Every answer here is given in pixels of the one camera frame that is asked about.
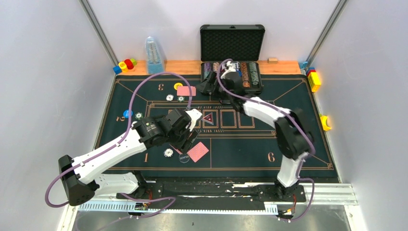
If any blue small blind button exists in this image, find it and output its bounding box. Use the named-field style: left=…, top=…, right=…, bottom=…
left=123, top=110, right=133, bottom=118

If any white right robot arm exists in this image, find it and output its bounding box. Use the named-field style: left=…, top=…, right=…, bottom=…
left=196, top=70, right=316, bottom=201

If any blue toy cube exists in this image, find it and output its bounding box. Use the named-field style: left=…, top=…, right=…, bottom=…
left=113, top=66, right=122, bottom=75

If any red-backed card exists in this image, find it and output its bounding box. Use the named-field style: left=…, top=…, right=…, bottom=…
left=187, top=142, right=209, bottom=163
left=177, top=86, right=196, bottom=97

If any yellow curved toy piece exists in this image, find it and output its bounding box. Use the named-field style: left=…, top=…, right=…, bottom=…
left=320, top=115, right=332, bottom=131

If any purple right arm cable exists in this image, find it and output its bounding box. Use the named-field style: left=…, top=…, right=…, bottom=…
left=216, top=58, right=317, bottom=222

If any yellow toy block right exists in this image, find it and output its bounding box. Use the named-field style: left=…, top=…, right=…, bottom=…
left=306, top=67, right=321, bottom=92

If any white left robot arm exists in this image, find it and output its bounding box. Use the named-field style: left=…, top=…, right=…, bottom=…
left=58, top=109, right=202, bottom=206

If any black poker chip case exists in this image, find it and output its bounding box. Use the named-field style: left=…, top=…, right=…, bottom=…
left=200, top=24, right=266, bottom=104

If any pink-white chip row in case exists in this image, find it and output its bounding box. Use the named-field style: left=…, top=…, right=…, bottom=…
left=213, top=62, right=220, bottom=72

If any orange chip row in case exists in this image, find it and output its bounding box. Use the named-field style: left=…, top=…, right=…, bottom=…
left=241, top=63, right=250, bottom=88

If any yellow big blind button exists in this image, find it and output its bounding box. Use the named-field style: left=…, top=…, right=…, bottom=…
left=174, top=83, right=183, bottom=90

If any white-blue poker chip stack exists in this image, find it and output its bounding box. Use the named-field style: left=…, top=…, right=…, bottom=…
left=164, top=148, right=174, bottom=157

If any purple-green chip row in case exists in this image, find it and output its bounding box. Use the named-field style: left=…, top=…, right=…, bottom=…
left=204, top=63, right=212, bottom=78

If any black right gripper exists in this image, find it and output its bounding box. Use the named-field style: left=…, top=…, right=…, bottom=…
left=196, top=71, right=234, bottom=101

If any red toy cylinder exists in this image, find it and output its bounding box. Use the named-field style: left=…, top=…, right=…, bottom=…
left=124, top=59, right=134, bottom=70

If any clear dealer button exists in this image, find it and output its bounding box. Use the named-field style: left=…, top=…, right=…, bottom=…
left=179, top=154, right=190, bottom=164

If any yellow toy cylinder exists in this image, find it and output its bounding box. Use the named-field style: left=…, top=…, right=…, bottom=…
left=118, top=62, right=128, bottom=72

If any green poker table mat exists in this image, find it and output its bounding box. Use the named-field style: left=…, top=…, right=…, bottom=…
left=96, top=75, right=338, bottom=178

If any red triangular all-in marker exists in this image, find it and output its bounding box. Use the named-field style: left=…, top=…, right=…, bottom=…
left=202, top=112, right=214, bottom=125

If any small wooden block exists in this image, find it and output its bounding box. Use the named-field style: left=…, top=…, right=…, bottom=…
left=267, top=57, right=279, bottom=64

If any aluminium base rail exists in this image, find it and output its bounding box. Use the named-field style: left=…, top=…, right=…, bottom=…
left=75, top=181, right=358, bottom=215

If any green toy block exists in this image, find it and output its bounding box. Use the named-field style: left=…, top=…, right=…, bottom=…
left=130, top=58, right=137, bottom=66

